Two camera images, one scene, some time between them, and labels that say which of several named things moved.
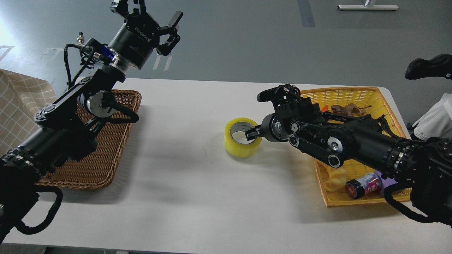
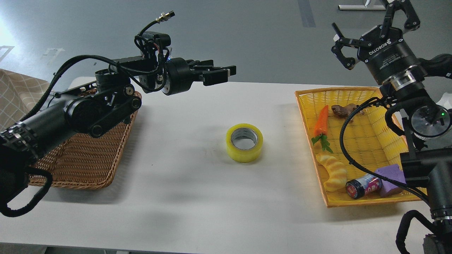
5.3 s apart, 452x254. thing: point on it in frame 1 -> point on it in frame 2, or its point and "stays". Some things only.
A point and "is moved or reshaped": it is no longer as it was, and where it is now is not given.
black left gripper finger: (166, 49) -> (206, 63)
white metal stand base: (351, 7) stays
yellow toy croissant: (337, 180) stays
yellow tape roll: (237, 149) is moved or reshaped
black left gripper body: (135, 42) -> (180, 74)
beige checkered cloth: (21, 95) stays
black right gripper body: (272, 129) -> (391, 59)
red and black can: (370, 183) stays
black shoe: (439, 66) stays
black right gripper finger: (252, 134) -> (348, 62)
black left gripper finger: (120, 7) -> (219, 75)
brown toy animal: (350, 109) stays
